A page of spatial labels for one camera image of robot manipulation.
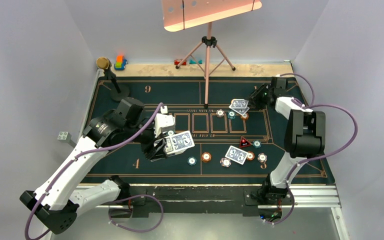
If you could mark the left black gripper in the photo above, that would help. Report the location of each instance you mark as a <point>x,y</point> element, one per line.
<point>151,151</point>

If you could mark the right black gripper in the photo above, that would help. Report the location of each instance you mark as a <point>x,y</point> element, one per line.
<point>254,101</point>

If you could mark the next card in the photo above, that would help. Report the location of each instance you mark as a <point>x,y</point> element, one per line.
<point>181,141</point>

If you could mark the green poker chip stack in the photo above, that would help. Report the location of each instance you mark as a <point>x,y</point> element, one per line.
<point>191,161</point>

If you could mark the red triangular dealer button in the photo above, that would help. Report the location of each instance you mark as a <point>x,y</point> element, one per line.
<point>244,143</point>

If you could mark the orange poker chip stack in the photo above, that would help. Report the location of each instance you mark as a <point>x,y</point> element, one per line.
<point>206,157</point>

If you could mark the pink poker chip stack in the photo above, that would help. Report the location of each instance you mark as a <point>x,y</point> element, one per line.
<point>225,162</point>

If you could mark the blue playing card deck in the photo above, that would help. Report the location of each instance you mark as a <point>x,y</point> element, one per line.
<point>165,147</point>

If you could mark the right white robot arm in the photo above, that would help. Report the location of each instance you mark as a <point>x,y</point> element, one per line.
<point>304,137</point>

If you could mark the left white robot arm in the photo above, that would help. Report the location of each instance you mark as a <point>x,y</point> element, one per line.
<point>56,203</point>

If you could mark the dark green poker mat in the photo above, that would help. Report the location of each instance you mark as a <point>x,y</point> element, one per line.
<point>184,97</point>

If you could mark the teal toy block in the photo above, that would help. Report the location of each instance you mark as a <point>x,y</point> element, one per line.
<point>194,62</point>

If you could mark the grey lego block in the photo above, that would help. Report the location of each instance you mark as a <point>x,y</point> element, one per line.
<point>66,137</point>

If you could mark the red toy block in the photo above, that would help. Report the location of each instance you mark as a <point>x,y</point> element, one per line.
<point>179,61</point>

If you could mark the colourful toy block stack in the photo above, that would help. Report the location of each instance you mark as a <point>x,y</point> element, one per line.
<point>120,63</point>

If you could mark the gold round knob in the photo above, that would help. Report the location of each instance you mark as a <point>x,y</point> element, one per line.
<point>103,63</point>

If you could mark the pink music stand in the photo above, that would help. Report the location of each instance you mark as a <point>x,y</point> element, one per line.
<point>180,15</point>

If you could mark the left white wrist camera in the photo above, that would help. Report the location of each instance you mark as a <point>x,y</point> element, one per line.
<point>163,122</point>

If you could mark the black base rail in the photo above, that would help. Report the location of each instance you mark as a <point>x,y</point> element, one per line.
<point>201,199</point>

